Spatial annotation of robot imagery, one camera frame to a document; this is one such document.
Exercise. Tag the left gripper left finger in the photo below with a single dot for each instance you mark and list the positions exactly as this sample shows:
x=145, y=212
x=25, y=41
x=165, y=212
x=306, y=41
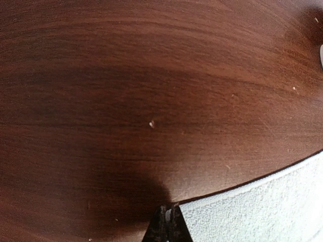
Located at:
x=157, y=230

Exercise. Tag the red patterned bowl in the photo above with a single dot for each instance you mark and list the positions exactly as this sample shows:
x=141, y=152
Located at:
x=321, y=55

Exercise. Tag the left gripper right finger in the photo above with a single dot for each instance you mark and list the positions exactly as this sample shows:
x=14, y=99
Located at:
x=177, y=230

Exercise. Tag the light blue towel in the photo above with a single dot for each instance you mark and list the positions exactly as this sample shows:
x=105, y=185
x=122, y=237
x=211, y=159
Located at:
x=283, y=206

